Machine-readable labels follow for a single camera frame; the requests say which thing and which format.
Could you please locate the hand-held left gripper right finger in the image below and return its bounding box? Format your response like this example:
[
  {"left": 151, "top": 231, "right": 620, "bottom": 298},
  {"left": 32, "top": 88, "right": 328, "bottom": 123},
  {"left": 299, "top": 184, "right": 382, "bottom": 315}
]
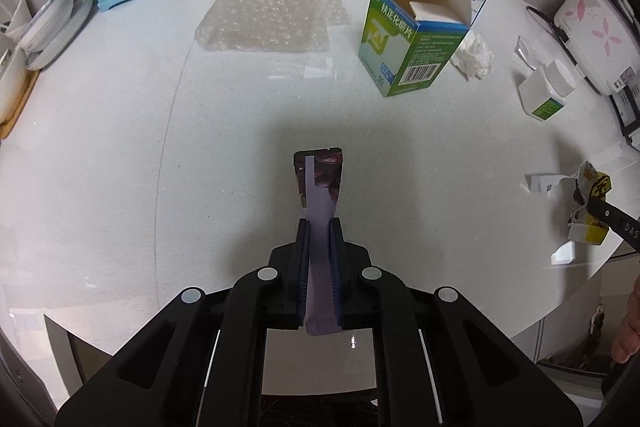
[{"left": 327, "top": 218, "right": 583, "bottom": 427}]

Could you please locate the black power cable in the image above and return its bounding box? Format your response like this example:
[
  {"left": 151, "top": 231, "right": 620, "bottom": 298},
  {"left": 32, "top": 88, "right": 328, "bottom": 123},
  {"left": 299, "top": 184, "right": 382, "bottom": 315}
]
[{"left": 525, "top": 6, "right": 581, "bottom": 68}]

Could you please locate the person's right hand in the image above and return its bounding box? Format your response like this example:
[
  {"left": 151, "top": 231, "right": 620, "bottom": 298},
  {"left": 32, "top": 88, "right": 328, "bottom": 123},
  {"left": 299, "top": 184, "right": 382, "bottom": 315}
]
[{"left": 611, "top": 274, "right": 640, "bottom": 364}]

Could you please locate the white plate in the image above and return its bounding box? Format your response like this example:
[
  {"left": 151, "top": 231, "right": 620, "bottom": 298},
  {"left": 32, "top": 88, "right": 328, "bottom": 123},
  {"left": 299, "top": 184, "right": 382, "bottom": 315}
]
[{"left": 25, "top": 0, "right": 96, "bottom": 72}]

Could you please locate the purple snack wrapper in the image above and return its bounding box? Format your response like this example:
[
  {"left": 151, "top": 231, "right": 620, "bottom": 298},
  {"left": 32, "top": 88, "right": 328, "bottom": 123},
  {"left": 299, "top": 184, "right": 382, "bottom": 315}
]
[{"left": 292, "top": 147, "right": 346, "bottom": 337}]

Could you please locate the clear plastic wrapper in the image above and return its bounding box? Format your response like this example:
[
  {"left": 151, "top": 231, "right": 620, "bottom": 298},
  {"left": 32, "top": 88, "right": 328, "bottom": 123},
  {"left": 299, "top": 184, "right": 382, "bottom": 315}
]
[{"left": 515, "top": 36, "right": 551, "bottom": 70}]

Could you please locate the white pill bottle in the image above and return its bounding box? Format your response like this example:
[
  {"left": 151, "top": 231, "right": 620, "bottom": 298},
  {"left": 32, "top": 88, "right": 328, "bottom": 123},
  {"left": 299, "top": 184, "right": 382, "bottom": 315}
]
[{"left": 517, "top": 59, "right": 576, "bottom": 122}]

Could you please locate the blue rimmed white bowl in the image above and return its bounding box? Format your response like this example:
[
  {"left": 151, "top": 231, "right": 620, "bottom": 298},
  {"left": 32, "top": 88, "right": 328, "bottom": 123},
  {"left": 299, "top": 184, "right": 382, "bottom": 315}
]
[{"left": 17, "top": 0, "right": 76, "bottom": 52}]

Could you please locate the yellow drink carton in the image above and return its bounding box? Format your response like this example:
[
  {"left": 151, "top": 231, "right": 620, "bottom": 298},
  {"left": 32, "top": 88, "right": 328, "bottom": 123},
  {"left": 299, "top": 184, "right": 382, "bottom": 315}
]
[{"left": 567, "top": 161, "right": 613, "bottom": 245}]

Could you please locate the wooden cutting board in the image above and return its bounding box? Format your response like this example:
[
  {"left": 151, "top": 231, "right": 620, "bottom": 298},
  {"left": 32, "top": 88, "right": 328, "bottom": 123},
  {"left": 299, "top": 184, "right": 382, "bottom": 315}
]
[{"left": 0, "top": 69, "right": 41, "bottom": 140}]

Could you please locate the flat white paper box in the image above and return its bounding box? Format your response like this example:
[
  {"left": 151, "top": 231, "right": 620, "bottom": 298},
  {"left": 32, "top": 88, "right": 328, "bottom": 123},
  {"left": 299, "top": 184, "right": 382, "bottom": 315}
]
[{"left": 525, "top": 172, "right": 581, "bottom": 195}]

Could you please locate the white microwave oven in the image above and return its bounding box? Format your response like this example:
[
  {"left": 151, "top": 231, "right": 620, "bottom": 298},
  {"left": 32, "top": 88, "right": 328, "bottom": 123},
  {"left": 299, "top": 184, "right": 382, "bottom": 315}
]
[{"left": 607, "top": 67, "right": 640, "bottom": 138}]

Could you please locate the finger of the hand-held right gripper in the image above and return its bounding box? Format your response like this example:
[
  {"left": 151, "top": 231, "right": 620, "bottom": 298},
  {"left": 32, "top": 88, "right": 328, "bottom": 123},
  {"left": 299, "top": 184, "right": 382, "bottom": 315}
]
[{"left": 587, "top": 196, "right": 640, "bottom": 255}]

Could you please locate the large white bowl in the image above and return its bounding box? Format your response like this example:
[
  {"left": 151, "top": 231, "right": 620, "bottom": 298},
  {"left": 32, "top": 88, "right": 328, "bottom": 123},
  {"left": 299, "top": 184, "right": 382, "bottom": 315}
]
[{"left": 0, "top": 47, "right": 28, "bottom": 122}]

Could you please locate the white tissue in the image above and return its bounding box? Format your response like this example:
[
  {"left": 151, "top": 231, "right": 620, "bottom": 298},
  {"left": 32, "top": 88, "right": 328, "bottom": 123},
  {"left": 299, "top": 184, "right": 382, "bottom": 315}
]
[{"left": 449, "top": 31, "right": 496, "bottom": 82}]

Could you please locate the white floral rice cooker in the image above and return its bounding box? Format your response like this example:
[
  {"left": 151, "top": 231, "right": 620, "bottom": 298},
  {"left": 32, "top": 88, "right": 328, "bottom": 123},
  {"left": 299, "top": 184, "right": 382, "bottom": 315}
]
[{"left": 552, "top": 0, "right": 640, "bottom": 95}]

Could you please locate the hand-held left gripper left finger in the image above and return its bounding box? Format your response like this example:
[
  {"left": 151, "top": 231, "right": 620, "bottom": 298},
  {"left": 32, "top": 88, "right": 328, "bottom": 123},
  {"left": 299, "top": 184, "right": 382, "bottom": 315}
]
[{"left": 54, "top": 218, "right": 313, "bottom": 427}]

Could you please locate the green white medicine box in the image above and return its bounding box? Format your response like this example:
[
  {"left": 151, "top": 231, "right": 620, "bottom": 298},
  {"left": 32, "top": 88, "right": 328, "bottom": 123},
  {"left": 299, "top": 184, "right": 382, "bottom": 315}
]
[{"left": 358, "top": 0, "right": 473, "bottom": 98}]

